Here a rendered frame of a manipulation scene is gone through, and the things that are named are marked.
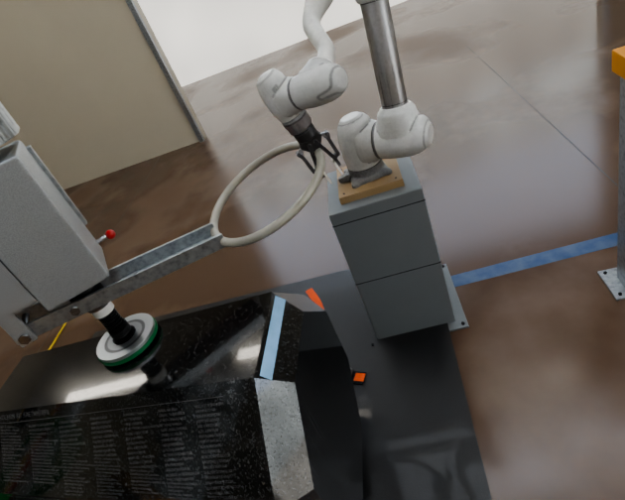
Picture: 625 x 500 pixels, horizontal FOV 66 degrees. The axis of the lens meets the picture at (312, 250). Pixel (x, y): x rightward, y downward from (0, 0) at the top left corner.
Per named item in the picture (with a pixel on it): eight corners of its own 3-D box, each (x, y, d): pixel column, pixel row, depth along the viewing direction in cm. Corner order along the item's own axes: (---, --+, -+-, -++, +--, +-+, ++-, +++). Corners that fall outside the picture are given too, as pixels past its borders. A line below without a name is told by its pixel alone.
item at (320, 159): (240, 271, 147) (234, 265, 145) (198, 219, 187) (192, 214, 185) (352, 162, 151) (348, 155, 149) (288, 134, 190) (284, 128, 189)
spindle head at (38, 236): (1, 351, 136) (-132, 227, 112) (6, 313, 154) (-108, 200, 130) (116, 283, 144) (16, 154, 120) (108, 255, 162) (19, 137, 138)
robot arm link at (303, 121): (278, 118, 160) (288, 132, 163) (283, 127, 152) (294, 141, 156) (300, 101, 158) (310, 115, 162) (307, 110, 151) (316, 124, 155)
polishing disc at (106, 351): (109, 324, 175) (107, 322, 174) (161, 309, 172) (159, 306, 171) (89, 369, 158) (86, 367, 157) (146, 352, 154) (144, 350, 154)
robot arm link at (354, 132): (354, 153, 218) (339, 109, 205) (391, 150, 208) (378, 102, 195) (340, 173, 207) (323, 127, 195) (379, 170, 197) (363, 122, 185)
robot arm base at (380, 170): (335, 176, 219) (331, 165, 216) (380, 157, 218) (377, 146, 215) (344, 192, 204) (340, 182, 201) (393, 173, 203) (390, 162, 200)
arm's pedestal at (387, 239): (361, 287, 282) (316, 171, 238) (445, 264, 272) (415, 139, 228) (369, 351, 242) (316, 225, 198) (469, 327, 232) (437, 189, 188)
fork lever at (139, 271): (17, 352, 140) (7, 339, 137) (19, 319, 155) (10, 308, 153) (230, 250, 159) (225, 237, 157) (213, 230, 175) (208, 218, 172)
